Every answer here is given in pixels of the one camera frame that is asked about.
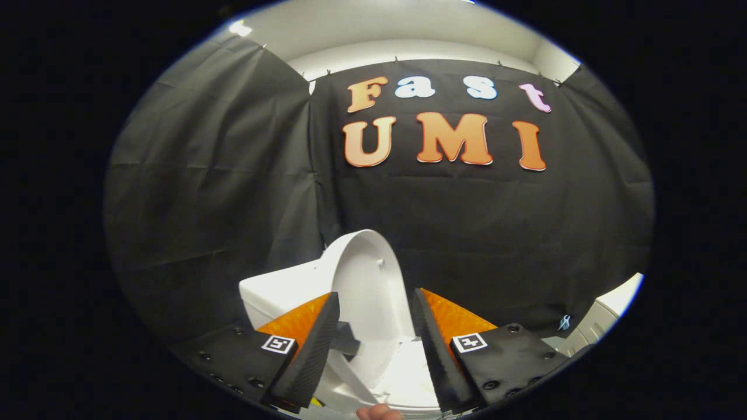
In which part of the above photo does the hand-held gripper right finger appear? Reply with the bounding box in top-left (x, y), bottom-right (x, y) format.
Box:
top-left (411, 287), bottom-right (571, 414)

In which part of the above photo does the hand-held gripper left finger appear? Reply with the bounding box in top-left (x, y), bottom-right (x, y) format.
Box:
top-left (169, 291), bottom-right (341, 412)

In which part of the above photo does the white toilet lid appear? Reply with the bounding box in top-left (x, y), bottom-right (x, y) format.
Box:
top-left (318, 229), bottom-right (416, 374)

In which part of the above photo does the white toilet with tank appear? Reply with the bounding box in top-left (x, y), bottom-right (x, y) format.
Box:
top-left (239, 260), bottom-right (447, 420)

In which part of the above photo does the black backdrop cloth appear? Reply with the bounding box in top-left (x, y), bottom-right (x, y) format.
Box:
top-left (104, 35), bottom-right (654, 356)

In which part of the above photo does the white panelled cabinet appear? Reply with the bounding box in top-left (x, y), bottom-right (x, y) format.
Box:
top-left (543, 272), bottom-right (644, 356)

